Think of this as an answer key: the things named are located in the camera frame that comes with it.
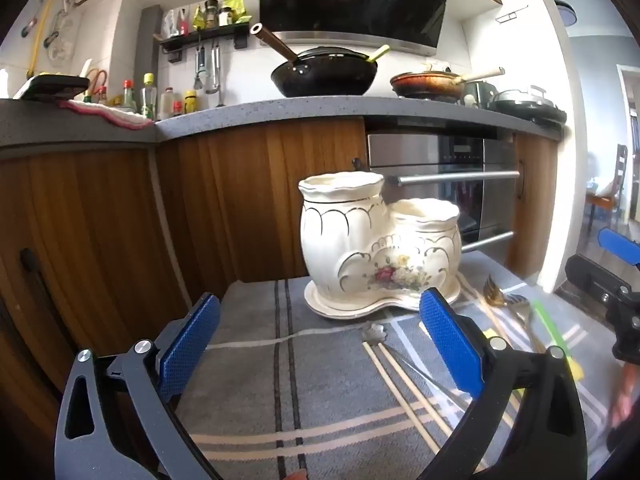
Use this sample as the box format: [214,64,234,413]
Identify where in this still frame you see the black wall spice shelf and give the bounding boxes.
[158,22,251,64]

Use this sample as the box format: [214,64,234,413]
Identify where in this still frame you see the orange frying pan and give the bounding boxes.
[389,66,506,101]

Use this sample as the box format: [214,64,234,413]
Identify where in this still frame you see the green handled utensil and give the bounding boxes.
[531,301,587,382]

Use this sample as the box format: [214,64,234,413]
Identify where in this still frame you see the black flat tray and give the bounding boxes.
[14,74,91,101]

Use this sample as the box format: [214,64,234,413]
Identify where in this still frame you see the grey kitchen counter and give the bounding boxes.
[0,94,569,150]

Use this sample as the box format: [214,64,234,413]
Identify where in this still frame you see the white floral ceramic utensil holder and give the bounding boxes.
[298,171,463,306]

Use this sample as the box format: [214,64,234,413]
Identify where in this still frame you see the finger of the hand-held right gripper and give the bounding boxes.
[597,227,640,263]
[565,254,629,312]

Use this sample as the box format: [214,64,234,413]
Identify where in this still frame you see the green yellow snack packet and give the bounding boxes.
[221,0,249,25]

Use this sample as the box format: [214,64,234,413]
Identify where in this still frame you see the yellow capped oil bottle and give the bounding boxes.
[140,73,159,121]

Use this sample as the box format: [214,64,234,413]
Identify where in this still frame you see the small flower-ended metal spoon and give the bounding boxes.
[362,323,473,408]

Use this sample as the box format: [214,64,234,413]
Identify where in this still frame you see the gold fork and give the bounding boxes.
[482,276,546,356]

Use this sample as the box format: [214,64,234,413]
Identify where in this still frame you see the person's right hand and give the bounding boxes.
[609,360,640,442]

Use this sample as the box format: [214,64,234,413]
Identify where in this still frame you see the yellow handled hanging tool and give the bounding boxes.
[26,0,57,77]

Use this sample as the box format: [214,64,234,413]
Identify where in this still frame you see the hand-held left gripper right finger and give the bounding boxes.
[419,287,589,480]

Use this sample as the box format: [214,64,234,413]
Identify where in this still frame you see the grey striped table cloth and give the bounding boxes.
[170,250,621,480]

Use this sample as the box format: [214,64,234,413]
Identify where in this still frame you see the stainless steel oven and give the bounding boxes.
[365,129,522,257]

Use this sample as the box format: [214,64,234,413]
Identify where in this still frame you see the black wok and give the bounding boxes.
[249,22,380,99]

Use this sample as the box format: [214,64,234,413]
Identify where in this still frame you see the wooden chair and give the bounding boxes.
[586,143,630,232]

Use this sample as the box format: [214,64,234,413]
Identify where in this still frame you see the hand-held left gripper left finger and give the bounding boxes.
[54,292,223,480]

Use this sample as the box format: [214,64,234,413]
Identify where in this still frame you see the hanging metal spatula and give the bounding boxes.
[193,45,208,92]

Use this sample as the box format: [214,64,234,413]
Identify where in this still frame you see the wall towel bar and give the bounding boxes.
[494,4,530,24]

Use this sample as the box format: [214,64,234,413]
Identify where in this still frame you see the pink and white towel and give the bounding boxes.
[54,98,156,134]

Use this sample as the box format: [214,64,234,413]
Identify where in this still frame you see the hanging metal ladle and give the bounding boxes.
[207,44,222,95]

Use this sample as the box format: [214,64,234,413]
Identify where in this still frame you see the white ceramic drip tray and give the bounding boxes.
[304,280,462,320]

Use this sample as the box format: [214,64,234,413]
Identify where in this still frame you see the wooden lower cabinets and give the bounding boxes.
[0,119,558,480]

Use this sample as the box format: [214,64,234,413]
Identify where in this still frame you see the round ceiling lamp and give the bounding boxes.
[552,0,579,26]

